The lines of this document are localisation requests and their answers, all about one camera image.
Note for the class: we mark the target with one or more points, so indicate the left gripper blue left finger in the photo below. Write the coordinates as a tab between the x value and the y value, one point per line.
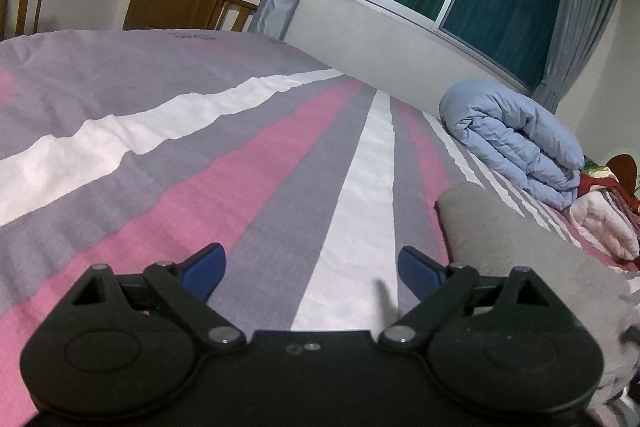
184	289

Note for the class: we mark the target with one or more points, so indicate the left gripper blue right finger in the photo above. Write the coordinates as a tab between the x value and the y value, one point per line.
442	292

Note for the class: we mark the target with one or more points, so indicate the grey fleece pants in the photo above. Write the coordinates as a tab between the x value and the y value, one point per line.
484	232

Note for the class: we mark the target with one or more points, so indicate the striped pink grey bed sheet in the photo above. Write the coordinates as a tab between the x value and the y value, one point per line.
132	147

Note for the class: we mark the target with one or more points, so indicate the folded light blue duvet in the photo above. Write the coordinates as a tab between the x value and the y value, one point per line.
516	137

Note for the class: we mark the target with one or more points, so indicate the pink folded blanket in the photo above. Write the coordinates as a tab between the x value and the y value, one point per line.
607	222

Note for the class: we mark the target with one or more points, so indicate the red patterned cloth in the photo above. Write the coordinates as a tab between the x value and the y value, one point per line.
596	177

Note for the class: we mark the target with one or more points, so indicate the red wooden headboard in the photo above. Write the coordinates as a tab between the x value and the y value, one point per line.
625	168

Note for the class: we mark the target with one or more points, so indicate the wooden chair by door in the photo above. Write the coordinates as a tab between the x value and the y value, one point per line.
242	11

